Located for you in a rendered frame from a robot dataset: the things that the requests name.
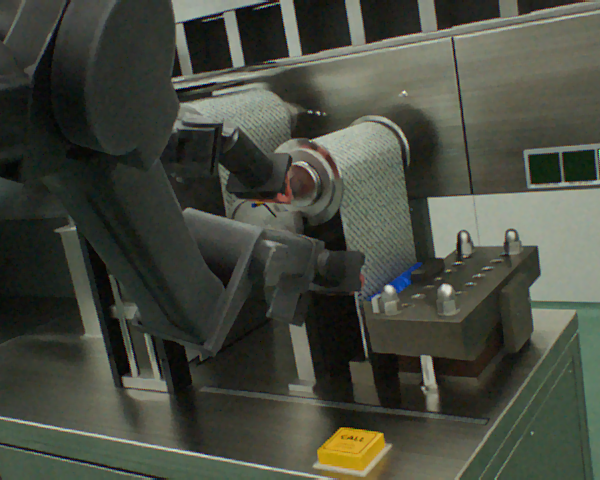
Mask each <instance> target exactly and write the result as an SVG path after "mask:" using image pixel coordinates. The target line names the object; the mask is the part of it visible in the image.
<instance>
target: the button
mask: <svg viewBox="0 0 600 480"><path fill-rule="evenodd" d="M384 448H385V440H384V435H383V433H377V432H370V431H363V430H357V429H350V428H340V429H339V430H338V431H337V432H336V433H335V434H334V435H333V436H332V438H331V439H330V440H328V441H326V442H325V443H324V444H323V445H322V446H321V447H320V448H319V449H318V451H317V453H318V458H319V463H320V465H325V466H330V467H335V468H341V469H347V470H358V471H363V470H365V469H366V468H367V467H368V466H369V464H370V463H371V462H372V461H373V460H374V459H375V458H376V457H377V456H378V455H379V453H380V452H381V451H382V450H383V449H384Z"/></svg>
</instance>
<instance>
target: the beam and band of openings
mask: <svg viewBox="0 0 600 480"><path fill-rule="evenodd" d="M588 1H590V2H589V3H584V4H578V3H583V2H588ZM172 3H173V8H174V13H175V18H176V51H175V60H174V67H173V72H172V77H178V76H183V75H195V74H201V73H207V72H212V71H218V70H224V69H230V68H236V67H241V66H247V65H253V64H259V63H264V62H269V61H273V60H278V61H275V62H276V63H277V68H280V67H286V66H291V65H297V64H302V63H307V62H313V61H318V60H324V59H329V58H334V57H339V56H345V55H350V54H356V53H362V52H366V51H372V50H377V49H383V48H388V47H393V46H398V45H409V44H415V43H421V42H425V41H431V40H436V39H442V38H447V37H453V36H457V35H463V34H468V33H474V32H480V31H484V30H490V29H495V28H501V27H506V26H512V25H516V24H522V23H527V22H533V21H538V20H544V19H549V18H554V17H560V16H565V15H575V14H581V13H586V12H592V11H597V10H600V0H172ZM276 3H279V4H276ZM272 4H275V5H272ZM573 4H578V5H574V6H569V7H563V6H568V5H573ZM269 5H271V6H269ZM265 6H268V7H265ZM261 7H263V8H261ZM557 7H563V8H558V9H553V10H547V9H552V8H557ZM257 8H259V9H257ZM254 9H255V10H254ZM542 10H547V11H543V12H538V13H532V12H537V11H542ZM531 13H532V14H531ZM220 16H222V17H220ZM216 17H218V18H216ZM212 18H214V19H212ZM495 18H501V19H496V20H490V19H495ZM208 19H210V20H208ZM204 20H207V21H204ZM485 20H490V21H485ZM480 21H485V22H481V23H475V22H480ZM470 23H475V24H470ZM464 24H470V25H465V26H459V25H464ZM454 26H459V27H454ZM453 27H454V28H453ZM418 33H423V34H419V35H413V34H418ZM408 35H413V36H408ZM402 36H408V37H403V38H397V37H402ZM393 38H397V39H393ZM387 39H393V40H388V41H383V40H387ZM351 45H352V46H351ZM346 46H351V47H346ZM340 47H346V48H340ZM335 48H340V49H335ZM331 49H335V50H331ZM326 50H331V51H326ZM320 51H325V52H320ZM289 57H290V58H289ZM284 58H289V59H284ZM279 59H284V60H279ZM172 77H171V78H172Z"/></svg>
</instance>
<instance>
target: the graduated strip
mask: <svg viewBox="0 0 600 480"><path fill-rule="evenodd" d="M200 390H203V391H210V392H218V393H226V394H234V395H241V396H250V397H258V398H266V399H273V400H281V401H289V402H297V403H304V404H312V405H321V406H329V407H336V408H344V409H352V410H367V411H375V412H384V413H392V414H399V415H407V416H415V417H422V418H430V419H438V420H446V421H454V422H462V423H470V424H478V425H486V424H487V423H488V421H489V420H490V419H491V418H487V417H480V416H471V415H462V414H454V413H446V412H438V411H429V410H413V409H405V408H396V407H389V406H380V405H372V404H363V403H356V402H347V401H338V400H331V399H322V398H314V397H305V396H298V395H289V394H281V393H272V392H265V391H256V390H248V389H240V388H231V387H223V386H214V385H206V386H204V387H203V388H201V389H200Z"/></svg>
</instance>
